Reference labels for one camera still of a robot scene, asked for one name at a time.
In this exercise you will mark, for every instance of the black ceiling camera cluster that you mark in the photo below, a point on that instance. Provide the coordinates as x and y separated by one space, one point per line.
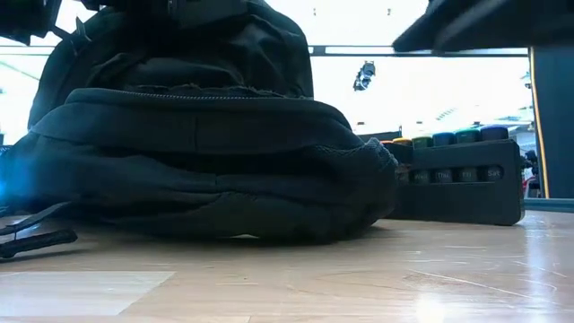
363 78

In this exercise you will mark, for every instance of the black weekly pill organizer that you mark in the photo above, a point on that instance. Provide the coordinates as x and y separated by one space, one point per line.
471 202

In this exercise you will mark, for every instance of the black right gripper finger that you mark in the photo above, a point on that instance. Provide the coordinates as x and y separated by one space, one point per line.
515 27
430 31

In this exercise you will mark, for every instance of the black backpack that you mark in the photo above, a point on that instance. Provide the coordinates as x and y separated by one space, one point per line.
202 134

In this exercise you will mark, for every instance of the black curtain partition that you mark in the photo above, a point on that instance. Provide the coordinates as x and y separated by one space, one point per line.
558 125

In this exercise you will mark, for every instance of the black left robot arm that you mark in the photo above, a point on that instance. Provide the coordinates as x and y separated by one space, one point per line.
27 20

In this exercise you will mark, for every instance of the black overhead frame beam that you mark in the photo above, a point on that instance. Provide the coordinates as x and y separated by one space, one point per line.
319 50

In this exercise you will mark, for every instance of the black background robot arms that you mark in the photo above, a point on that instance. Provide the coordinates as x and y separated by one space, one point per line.
532 157

